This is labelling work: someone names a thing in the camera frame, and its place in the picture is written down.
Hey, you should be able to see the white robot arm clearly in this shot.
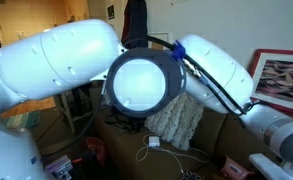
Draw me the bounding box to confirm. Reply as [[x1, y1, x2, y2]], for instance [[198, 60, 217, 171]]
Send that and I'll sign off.
[[0, 19, 293, 180]]

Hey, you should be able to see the brown leather couch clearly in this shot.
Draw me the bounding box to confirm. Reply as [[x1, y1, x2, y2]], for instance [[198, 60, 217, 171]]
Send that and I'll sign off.
[[89, 79, 293, 180]]

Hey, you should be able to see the red woven round basket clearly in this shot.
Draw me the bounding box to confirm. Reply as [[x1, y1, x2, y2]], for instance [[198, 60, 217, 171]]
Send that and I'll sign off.
[[85, 137, 107, 166]]

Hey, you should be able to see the shaggy cream pillow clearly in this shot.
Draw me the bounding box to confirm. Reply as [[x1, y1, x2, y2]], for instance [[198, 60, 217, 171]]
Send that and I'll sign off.
[[145, 93, 204, 150]]

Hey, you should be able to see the white power adapter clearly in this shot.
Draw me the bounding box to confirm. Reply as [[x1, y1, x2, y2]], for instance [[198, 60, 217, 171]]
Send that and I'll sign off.
[[148, 136, 160, 147]]

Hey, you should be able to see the dark hanging jacket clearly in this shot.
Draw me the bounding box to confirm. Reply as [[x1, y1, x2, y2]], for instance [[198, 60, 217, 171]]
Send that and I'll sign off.
[[121, 0, 148, 49]]

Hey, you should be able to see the small framed picture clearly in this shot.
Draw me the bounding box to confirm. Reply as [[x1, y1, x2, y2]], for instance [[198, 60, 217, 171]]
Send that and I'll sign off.
[[148, 33, 170, 50]]

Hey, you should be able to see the small pink pouch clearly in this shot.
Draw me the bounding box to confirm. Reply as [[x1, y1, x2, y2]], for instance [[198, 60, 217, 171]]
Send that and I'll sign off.
[[221, 156, 253, 180]]

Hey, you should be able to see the red framed picture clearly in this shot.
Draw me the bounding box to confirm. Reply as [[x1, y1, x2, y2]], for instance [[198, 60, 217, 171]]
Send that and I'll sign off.
[[250, 49, 293, 116]]

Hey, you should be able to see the black Sony camera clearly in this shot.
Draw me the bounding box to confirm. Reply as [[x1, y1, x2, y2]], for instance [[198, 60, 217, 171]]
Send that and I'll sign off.
[[105, 107, 145, 133]]

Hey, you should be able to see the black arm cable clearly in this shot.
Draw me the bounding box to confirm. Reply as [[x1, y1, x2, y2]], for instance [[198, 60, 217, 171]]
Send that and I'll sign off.
[[122, 35, 262, 117]]

